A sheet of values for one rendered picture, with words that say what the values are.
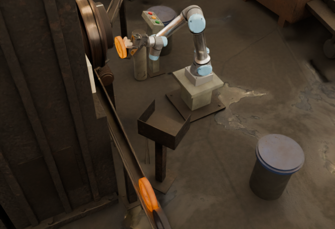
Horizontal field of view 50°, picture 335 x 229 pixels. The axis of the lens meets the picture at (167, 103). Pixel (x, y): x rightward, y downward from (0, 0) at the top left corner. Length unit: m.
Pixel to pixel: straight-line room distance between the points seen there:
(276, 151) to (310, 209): 0.56
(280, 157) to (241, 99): 1.04
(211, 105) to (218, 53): 0.79
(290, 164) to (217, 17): 2.40
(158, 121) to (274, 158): 0.80
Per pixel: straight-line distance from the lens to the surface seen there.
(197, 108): 3.20
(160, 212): 1.84
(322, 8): 4.29
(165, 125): 2.31
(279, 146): 2.55
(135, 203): 2.68
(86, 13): 2.02
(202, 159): 2.90
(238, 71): 3.68
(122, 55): 2.49
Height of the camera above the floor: 2.37
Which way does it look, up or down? 46 degrees down
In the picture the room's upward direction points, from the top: 2 degrees clockwise
